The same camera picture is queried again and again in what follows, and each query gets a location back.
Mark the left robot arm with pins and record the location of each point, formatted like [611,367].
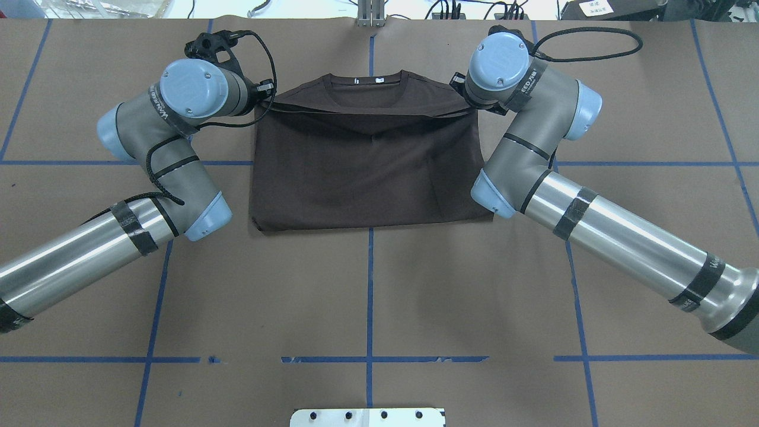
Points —
[155,130]

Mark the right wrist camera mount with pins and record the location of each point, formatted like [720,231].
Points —
[516,38]

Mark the aluminium frame post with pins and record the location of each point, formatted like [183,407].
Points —
[371,13]

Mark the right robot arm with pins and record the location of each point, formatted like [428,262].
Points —
[506,73]

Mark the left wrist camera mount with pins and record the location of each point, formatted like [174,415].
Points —
[207,46]

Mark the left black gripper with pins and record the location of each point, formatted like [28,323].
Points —
[264,89]

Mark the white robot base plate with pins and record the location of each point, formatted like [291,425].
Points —
[383,416]

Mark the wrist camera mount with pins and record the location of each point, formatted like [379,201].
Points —
[207,46]
[516,38]

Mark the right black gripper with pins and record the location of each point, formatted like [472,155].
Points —
[458,82]

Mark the dark brown t-shirt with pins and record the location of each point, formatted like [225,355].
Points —
[343,153]

